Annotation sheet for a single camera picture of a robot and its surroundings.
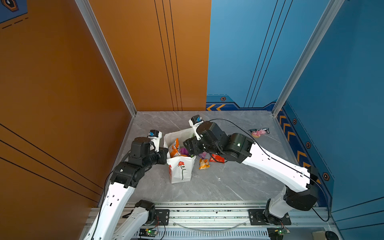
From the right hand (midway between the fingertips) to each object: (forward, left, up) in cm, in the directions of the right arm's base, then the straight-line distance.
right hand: (187, 140), depth 65 cm
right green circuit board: (-30, -43, -32) cm, 62 cm away
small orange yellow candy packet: (+3, -7, -29) cm, 30 cm away
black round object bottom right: (-32, -58, -22) cm, 70 cm away
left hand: (+1, +10, -7) cm, 12 cm away
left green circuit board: (-30, +20, -33) cm, 49 cm away
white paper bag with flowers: (-5, +4, -18) cm, 19 cm away
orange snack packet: (+1, +7, -9) cm, 11 cm away
